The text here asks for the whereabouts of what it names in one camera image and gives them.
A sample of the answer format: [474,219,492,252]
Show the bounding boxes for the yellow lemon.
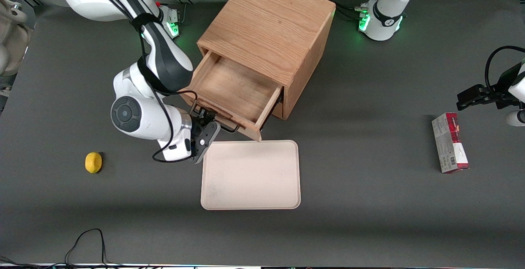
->
[85,152,103,174]

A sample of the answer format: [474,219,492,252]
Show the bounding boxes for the beige rectangular tray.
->
[201,140,301,210]

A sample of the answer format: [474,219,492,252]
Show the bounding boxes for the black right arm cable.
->
[74,0,199,164]

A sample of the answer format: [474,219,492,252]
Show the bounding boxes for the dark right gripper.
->
[191,108,221,164]

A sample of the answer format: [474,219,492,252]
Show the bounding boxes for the wooden drawer cabinet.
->
[197,0,337,121]

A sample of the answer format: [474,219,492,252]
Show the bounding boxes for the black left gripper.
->
[457,62,523,111]

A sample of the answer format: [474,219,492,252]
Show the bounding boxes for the red and grey carton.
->
[431,112,470,174]

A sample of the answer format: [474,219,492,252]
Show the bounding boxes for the beige rounded device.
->
[0,0,34,78]

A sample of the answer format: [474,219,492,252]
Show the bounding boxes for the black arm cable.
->
[485,46,525,93]
[74,0,199,164]

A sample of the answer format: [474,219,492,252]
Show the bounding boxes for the black base cables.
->
[333,0,370,23]

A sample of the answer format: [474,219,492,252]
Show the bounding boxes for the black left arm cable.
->
[485,46,525,93]

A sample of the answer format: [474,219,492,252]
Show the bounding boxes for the black cable loop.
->
[65,228,108,266]

